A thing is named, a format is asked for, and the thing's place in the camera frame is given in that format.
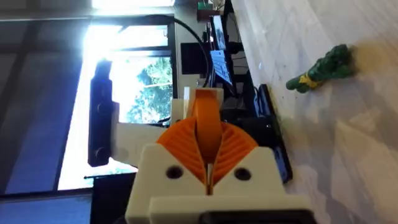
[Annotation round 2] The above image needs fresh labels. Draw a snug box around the green toy vegetable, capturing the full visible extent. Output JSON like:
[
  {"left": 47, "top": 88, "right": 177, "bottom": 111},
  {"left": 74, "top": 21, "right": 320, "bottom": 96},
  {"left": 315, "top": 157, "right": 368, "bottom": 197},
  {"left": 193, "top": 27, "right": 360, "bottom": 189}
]
[{"left": 285, "top": 44, "right": 358, "bottom": 95}]

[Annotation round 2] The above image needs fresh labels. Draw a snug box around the black box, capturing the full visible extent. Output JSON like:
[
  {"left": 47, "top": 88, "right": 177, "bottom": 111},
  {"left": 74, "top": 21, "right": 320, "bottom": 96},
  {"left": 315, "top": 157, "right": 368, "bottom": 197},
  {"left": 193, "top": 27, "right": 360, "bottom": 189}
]
[{"left": 180, "top": 42, "right": 210, "bottom": 75}]

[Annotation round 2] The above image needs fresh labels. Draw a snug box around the black cable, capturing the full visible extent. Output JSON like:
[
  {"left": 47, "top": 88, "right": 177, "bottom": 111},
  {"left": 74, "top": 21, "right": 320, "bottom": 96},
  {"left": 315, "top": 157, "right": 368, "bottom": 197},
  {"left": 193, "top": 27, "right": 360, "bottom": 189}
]
[{"left": 172, "top": 17, "right": 214, "bottom": 88}]

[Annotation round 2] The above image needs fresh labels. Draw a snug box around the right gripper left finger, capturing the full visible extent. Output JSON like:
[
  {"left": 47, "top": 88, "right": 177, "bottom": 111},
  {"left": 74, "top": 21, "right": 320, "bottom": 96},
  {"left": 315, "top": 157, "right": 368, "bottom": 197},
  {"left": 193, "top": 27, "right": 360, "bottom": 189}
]
[{"left": 125, "top": 118, "right": 208, "bottom": 224}]

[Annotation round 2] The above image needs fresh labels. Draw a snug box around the computer monitor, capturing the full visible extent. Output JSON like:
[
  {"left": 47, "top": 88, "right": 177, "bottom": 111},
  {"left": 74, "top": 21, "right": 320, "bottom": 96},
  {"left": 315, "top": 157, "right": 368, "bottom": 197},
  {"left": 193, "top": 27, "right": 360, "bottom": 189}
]
[{"left": 208, "top": 14, "right": 237, "bottom": 91}]

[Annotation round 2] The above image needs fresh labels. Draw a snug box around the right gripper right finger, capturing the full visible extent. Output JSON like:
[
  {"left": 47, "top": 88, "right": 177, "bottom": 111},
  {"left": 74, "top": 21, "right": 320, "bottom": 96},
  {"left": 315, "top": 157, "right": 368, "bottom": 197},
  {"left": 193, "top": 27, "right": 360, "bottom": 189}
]
[{"left": 211, "top": 121, "right": 286, "bottom": 197}]

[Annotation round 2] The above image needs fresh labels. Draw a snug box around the black upright wrist plate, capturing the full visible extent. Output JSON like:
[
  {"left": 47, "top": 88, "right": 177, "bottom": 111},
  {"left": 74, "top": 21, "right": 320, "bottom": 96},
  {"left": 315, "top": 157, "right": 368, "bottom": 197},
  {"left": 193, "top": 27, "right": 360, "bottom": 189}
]
[{"left": 87, "top": 58, "right": 120, "bottom": 168}]

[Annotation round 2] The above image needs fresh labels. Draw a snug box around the bare white finger of the left gripper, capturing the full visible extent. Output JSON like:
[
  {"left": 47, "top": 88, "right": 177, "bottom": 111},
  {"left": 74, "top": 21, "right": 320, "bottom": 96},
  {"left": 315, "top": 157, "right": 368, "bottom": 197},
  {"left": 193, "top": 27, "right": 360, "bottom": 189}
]
[{"left": 170, "top": 86, "right": 225, "bottom": 126}]

